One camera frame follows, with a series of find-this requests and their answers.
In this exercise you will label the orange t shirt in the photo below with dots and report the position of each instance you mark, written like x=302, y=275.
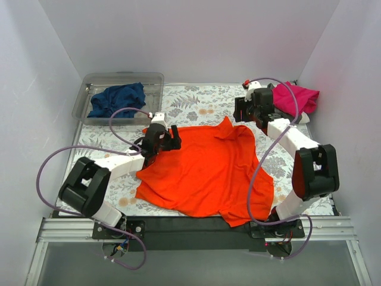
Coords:
x=210, y=175

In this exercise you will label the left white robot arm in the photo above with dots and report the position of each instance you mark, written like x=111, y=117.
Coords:
x=85, y=186

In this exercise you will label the white folded shirt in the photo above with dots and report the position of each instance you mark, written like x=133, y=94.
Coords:
x=304, y=119

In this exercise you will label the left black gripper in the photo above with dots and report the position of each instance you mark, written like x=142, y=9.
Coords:
x=168, y=140

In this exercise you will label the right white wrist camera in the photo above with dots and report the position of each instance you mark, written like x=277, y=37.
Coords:
x=250, y=86

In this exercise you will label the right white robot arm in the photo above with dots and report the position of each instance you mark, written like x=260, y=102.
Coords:
x=315, y=169

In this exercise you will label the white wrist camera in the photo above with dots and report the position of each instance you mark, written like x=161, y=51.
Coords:
x=250, y=86
x=158, y=118

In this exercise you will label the floral table mat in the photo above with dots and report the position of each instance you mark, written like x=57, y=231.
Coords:
x=184, y=105

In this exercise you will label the clear plastic bin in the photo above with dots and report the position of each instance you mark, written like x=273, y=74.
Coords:
x=95, y=83

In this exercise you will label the grey folded t shirt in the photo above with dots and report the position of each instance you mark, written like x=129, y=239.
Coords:
x=283, y=114

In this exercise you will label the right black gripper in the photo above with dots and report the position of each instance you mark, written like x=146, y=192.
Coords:
x=240, y=109

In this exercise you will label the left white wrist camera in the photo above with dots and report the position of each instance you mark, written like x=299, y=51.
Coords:
x=158, y=118

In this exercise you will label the pink folded t shirt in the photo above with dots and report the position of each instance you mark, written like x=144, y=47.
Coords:
x=306, y=99

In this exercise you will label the blue t shirt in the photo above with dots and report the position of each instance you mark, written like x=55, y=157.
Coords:
x=107, y=102

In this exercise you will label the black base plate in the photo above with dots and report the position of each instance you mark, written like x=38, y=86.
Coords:
x=163, y=233

